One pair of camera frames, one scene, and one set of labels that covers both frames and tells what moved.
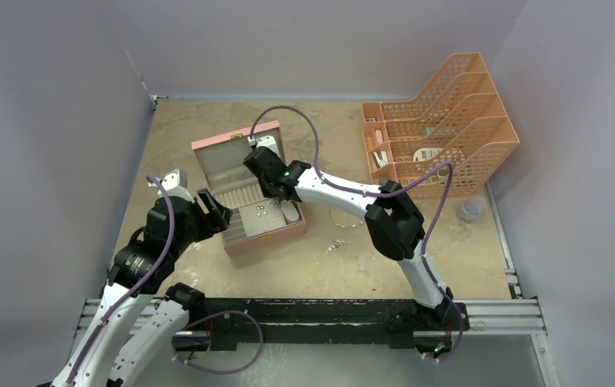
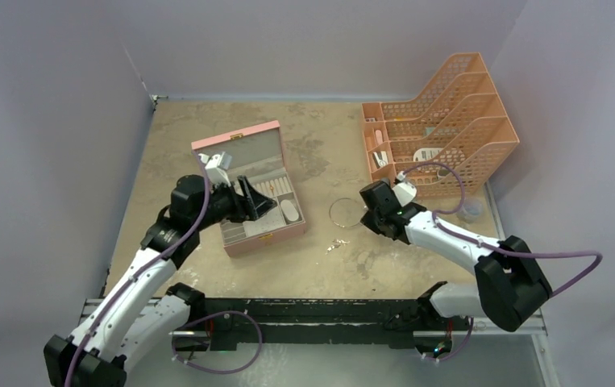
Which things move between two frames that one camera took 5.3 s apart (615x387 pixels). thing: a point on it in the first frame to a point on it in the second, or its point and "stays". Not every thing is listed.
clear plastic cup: (470, 211) stays
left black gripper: (215, 220) to (259, 204)
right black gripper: (268, 193) to (367, 220)
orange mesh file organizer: (461, 118) stays
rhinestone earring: (333, 247) stays
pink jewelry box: (256, 221) stays
